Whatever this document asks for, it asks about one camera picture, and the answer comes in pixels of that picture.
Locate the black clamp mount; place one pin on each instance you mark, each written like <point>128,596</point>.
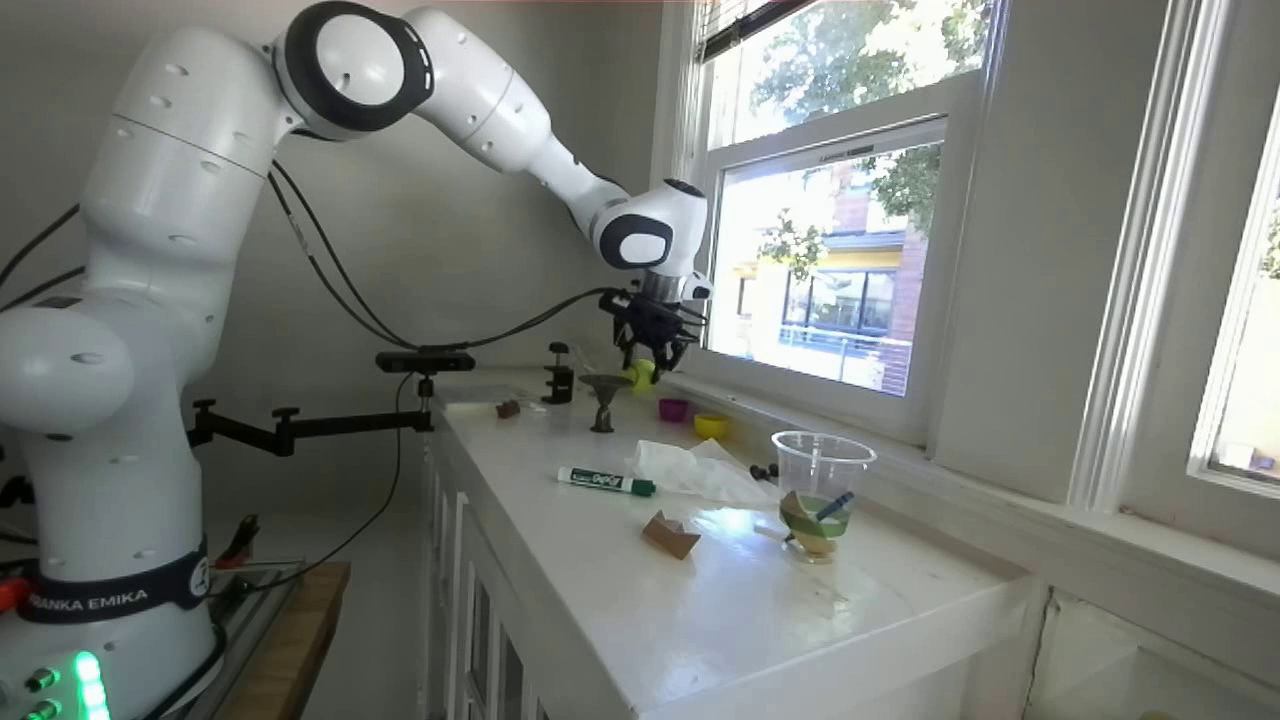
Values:
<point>560,376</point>

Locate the small brown block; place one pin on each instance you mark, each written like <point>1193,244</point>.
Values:
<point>511,408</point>

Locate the clear plastic cup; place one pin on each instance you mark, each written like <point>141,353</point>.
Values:
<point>819,472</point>

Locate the wooden side table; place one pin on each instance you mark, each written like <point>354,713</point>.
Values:
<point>286,655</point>

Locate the green whiteboard marker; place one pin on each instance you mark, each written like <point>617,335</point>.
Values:
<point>605,483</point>

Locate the brown wooden polyhedron block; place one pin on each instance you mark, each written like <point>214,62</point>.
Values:
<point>670,538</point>

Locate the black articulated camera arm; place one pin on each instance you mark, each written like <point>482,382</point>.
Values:
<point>290,424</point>

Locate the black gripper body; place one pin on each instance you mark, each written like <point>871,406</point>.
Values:
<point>648,324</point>

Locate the crumpled clear plastic sheet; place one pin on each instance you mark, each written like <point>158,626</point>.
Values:
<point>702,472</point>

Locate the magenta plastic bowl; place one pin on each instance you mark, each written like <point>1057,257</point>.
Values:
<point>674,408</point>

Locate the yellow plastic bowl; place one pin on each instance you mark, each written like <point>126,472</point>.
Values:
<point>711,424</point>

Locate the small black clip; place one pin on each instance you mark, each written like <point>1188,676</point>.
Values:
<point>765,471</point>

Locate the yellow-green tennis ball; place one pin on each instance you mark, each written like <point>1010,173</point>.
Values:
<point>641,373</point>

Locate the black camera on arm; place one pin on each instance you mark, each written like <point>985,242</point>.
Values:
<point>424,360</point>

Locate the dark metal goblet stand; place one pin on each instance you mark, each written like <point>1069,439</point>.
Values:
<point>605,395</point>

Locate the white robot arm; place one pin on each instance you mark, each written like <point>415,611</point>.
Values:
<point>118,612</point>

